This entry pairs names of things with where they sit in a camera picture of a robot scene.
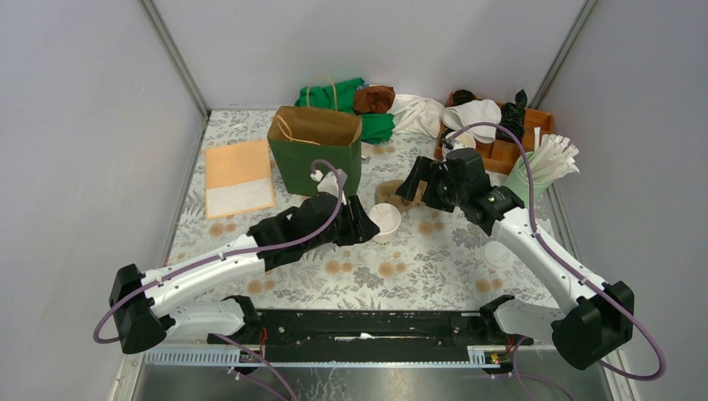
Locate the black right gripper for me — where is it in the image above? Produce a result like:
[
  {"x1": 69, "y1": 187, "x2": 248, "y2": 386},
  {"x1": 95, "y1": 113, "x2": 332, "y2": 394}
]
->
[{"x1": 395, "y1": 155, "x2": 467, "y2": 214}]

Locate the green paper bag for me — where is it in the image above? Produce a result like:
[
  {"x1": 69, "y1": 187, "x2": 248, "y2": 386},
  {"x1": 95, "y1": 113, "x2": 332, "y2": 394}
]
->
[{"x1": 267, "y1": 105, "x2": 362, "y2": 196}]

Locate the single white paper cup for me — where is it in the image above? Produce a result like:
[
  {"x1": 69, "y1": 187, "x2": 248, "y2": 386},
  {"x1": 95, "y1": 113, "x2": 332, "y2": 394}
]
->
[{"x1": 372, "y1": 222, "x2": 400, "y2": 244}]

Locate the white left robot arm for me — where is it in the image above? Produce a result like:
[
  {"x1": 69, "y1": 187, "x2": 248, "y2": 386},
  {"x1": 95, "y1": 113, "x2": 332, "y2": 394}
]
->
[{"x1": 99, "y1": 192, "x2": 380, "y2": 354}]

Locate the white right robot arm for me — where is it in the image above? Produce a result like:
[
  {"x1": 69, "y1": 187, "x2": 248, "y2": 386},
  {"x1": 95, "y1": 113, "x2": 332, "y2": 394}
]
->
[{"x1": 396, "y1": 149, "x2": 635, "y2": 370}]

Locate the stack of paper cups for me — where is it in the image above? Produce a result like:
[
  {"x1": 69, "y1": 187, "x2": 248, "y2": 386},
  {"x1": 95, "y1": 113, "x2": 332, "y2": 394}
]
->
[{"x1": 441, "y1": 132, "x2": 477, "y2": 158}]

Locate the white cloth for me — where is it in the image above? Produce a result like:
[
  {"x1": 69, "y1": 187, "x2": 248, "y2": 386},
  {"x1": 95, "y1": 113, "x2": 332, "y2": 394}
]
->
[{"x1": 388, "y1": 94, "x2": 445, "y2": 138}]

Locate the floral table mat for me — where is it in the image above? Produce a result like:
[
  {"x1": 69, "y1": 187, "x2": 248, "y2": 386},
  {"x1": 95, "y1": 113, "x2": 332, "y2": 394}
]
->
[{"x1": 165, "y1": 110, "x2": 557, "y2": 311}]

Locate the wooden compartment tray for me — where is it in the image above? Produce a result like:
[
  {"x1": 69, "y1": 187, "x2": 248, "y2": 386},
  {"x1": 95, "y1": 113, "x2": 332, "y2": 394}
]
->
[{"x1": 434, "y1": 89, "x2": 554, "y2": 174}]

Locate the white folded towel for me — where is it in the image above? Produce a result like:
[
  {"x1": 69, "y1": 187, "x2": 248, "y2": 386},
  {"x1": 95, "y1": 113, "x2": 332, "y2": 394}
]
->
[{"x1": 442, "y1": 99, "x2": 502, "y2": 144}]

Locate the brown cloth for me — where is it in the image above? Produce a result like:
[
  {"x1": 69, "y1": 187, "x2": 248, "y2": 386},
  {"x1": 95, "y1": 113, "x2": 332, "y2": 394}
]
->
[{"x1": 353, "y1": 85, "x2": 396, "y2": 114}]

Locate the green straw holder cup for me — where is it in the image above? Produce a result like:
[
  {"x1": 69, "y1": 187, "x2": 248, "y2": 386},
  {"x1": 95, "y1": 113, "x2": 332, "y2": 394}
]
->
[{"x1": 503, "y1": 157, "x2": 553, "y2": 208}]

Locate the black crumpled bag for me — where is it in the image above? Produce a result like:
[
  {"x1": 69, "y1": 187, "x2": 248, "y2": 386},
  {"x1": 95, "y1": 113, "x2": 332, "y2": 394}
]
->
[{"x1": 499, "y1": 89, "x2": 528, "y2": 141}]

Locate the green cloth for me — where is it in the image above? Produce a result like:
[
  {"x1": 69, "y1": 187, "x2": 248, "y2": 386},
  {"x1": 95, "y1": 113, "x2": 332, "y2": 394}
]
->
[{"x1": 295, "y1": 78, "x2": 394, "y2": 145}]

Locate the white paper straws bundle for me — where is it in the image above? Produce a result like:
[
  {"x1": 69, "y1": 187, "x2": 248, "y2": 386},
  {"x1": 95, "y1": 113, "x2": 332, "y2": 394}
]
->
[{"x1": 528, "y1": 127, "x2": 579, "y2": 183}]

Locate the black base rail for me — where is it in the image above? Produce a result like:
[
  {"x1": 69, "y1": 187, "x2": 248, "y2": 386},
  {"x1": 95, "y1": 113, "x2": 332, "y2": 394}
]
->
[{"x1": 230, "y1": 309, "x2": 521, "y2": 364}]

